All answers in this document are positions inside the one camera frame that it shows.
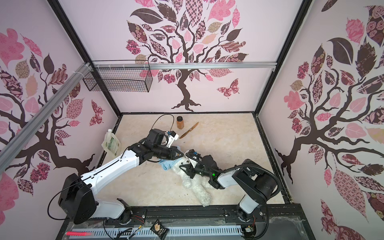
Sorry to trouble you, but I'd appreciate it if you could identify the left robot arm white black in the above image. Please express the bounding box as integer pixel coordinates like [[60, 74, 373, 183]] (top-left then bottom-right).
[[58, 129, 184, 225]]

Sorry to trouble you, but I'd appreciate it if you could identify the white green refill pouch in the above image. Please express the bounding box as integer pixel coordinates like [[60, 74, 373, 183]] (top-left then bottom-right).
[[102, 129, 121, 157]]

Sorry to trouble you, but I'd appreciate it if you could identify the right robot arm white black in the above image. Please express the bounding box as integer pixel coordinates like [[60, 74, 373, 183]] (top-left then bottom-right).
[[178, 150, 282, 216]]

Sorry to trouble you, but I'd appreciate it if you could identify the left aluminium rail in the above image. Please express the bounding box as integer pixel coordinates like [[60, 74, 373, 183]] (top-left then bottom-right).
[[1, 63, 92, 173]]

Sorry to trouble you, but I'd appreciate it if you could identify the red marker pen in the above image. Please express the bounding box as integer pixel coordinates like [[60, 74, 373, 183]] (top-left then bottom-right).
[[66, 232, 93, 237]]

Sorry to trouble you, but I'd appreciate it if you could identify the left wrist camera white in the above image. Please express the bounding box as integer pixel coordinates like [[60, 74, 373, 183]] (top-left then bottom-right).
[[166, 131, 179, 148]]

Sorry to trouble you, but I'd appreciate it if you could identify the aluminium rail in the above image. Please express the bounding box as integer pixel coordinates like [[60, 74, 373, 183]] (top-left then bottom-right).
[[93, 61, 277, 70], [1, 63, 92, 173]]

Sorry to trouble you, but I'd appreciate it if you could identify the wooden knife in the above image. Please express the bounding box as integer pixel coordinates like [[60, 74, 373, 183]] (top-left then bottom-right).
[[180, 122, 199, 139]]

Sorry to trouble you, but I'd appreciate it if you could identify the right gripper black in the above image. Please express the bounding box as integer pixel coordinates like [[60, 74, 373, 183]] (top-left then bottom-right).
[[179, 160, 213, 180]]

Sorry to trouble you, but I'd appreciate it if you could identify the left camera black cable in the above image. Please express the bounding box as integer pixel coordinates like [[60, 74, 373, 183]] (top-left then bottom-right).
[[149, 113, 175, 136]]

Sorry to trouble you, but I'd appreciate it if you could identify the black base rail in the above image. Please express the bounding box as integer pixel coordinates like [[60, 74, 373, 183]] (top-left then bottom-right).
[[64, 203, 304, 227]]

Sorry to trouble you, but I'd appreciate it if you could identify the black corrugated cable hose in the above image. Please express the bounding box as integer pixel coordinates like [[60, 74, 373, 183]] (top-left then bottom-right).
[[185, 151, 282, 211]]

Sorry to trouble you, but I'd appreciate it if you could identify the amber spice jar black lid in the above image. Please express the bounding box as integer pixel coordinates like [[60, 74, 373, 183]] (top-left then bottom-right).
[[177, 116, 185, 130]]

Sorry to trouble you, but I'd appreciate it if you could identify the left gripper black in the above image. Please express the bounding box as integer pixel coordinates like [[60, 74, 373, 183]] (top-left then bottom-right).
[[153, 145, 184, 161]]

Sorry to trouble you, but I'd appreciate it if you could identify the light blue bear hoodie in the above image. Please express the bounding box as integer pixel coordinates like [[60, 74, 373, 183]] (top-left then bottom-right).
[[158, 158, 181, 171]]

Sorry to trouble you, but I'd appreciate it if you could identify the rear aluminium rail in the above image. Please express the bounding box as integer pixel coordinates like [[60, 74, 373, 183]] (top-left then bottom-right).
[[93, 61, 277, 70]]

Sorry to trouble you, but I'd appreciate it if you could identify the white slotted cable duct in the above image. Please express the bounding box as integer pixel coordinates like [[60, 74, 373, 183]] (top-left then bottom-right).
[[67, 225, 244, 239]]

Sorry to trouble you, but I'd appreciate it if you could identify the small black brown packet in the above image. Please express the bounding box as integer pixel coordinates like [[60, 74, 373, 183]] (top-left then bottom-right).
[[150, 220, 170, 240]]

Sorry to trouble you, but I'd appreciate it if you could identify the black wire basket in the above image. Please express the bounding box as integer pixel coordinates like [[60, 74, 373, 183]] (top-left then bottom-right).
[[83, 60, 154, 93]]

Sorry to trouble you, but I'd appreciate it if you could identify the white teddy bear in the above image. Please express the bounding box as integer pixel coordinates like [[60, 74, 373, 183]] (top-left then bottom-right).
[[172, 157, 213, 207]]

